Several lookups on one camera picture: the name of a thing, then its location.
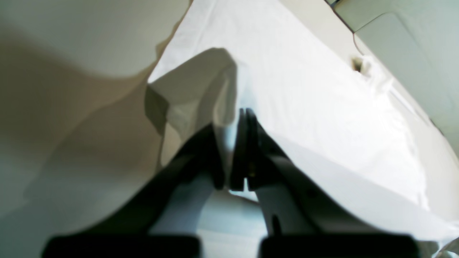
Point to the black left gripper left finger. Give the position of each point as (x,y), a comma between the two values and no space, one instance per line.
(160,220)

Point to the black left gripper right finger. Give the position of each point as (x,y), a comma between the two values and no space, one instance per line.
(302,220)

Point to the white T-shirt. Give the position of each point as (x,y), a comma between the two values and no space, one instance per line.
(338,125)

